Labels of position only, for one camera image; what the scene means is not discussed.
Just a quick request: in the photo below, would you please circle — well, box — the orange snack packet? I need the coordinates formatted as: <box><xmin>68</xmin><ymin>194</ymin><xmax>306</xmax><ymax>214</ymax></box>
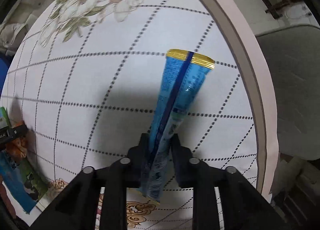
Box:
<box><xmin>1</xmin><ymin>121</ymin><xmax>28</xmax><ymax>162</ymax></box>

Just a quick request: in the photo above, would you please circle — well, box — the open cardboard box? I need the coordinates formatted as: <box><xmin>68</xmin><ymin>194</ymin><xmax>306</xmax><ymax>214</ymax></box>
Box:
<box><xmin>0</xmin><ymin>105</ymin><xmax>51</xmax><ymax>214</ymax></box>

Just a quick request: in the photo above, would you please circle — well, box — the white puffer jacket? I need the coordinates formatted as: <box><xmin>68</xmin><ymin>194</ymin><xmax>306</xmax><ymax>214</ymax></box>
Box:
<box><xmin>1</xmin><ymin>0</ymin><xmax>54</xmax><ymax>51</ymax></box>

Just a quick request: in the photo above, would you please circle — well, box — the patterned white tablecloth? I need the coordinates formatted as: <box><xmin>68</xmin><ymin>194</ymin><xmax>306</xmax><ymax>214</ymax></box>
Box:
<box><xmin>0</xmin><ymin>0</ymin><xmax>279</xmax><ymax>230</ymax></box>

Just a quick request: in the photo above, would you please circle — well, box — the blue folded mat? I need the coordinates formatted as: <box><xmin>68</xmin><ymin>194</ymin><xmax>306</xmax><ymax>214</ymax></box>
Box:
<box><xmin>0</xmin><ymin>53</ymin><xmax>11</xmax><ymax>93</ymax></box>

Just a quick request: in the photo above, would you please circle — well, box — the blue stick sachet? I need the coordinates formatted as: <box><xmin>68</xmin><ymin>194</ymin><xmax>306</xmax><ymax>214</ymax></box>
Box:
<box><xmin>140</xmin><ymin>49</ymin><xmax>214</xmax><ymax>202</ymax></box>

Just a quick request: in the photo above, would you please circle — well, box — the grey side chair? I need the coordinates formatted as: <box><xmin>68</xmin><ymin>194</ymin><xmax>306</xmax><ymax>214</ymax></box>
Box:
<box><xmin>256</xmin><ymin>25</ymin><xmax>319</xmax><ymax>160</ymax></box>

